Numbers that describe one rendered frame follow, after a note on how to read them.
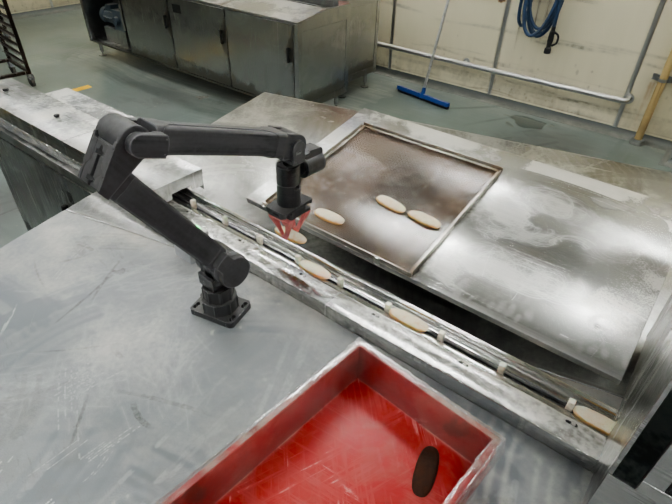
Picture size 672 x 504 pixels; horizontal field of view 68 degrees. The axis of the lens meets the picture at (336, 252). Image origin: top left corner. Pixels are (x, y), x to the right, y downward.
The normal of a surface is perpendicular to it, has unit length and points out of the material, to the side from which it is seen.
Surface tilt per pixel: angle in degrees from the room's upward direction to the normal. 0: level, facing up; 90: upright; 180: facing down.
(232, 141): 87
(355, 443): 0
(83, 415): 0
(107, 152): 56
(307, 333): 0
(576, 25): 90
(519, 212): 10
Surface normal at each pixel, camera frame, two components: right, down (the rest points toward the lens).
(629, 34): -0.62, 0.47
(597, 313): -0.08, -0.70
